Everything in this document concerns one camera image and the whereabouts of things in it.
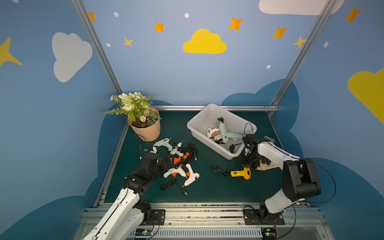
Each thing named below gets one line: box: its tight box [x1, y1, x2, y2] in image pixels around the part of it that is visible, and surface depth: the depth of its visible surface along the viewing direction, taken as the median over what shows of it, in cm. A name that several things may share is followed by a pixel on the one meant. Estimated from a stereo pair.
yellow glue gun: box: [230, 167, 251, 180], surface depth 88 cm
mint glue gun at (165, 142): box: [153, 138, 173, 152], surface depth 103 cm
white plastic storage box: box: [187, 103, 257, 160], surface depth 107 cm
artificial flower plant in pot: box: [104, 91, 162, 142], surface depth 88 cm
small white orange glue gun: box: [181, 163, 200, 188], surface depth 89 cm
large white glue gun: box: [206, 127, 222, 141], surface depth 109 cm
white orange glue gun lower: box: [163, 166, 189, 180], surface depth 89 cm
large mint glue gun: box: [219, 122, 244, 143], surface depth 102 cm
